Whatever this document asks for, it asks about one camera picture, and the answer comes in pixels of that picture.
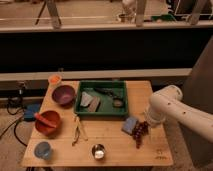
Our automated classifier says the dark red grape bunch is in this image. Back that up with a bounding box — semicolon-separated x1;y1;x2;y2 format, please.
132;121;149;149

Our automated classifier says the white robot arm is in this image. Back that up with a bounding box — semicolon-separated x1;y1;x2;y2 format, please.
144;85;213;143

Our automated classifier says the small metal cup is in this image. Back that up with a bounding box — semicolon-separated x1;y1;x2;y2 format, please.
92;144;105;160

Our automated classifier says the small orange cup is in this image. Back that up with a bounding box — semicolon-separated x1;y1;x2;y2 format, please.
48;75;61;85

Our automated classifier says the blue plastic cup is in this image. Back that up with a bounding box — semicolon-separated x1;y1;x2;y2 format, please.
34;141;52;160

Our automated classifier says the blue sponge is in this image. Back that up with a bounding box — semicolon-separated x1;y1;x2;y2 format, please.
122;116;138;135

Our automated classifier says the brown scrub pad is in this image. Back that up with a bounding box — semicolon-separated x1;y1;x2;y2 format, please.
88;96;100;112

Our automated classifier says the green plastic tray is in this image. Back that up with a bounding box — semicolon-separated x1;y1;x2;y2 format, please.
74;80;129;117

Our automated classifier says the grey cloth piece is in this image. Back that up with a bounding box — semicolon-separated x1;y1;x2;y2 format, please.
80;91;93;107

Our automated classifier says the purple bowl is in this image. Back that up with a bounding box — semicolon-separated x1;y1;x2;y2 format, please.
52;85;75;106

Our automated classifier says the wooden folding table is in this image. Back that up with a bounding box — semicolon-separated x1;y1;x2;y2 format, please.
22;88;173;167

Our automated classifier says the red bowl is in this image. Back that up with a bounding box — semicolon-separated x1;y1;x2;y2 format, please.
34;110;61;136

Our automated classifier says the red spatula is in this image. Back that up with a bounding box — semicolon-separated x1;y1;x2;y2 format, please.
34;113;57;128

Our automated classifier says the blue box on floor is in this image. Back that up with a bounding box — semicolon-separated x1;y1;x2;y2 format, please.
24;104;41;121

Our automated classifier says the black handled utensil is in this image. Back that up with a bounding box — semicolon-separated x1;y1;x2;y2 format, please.
94;87;124;108

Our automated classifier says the black cable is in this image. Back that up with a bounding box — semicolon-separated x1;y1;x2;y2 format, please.
0;96;28;148

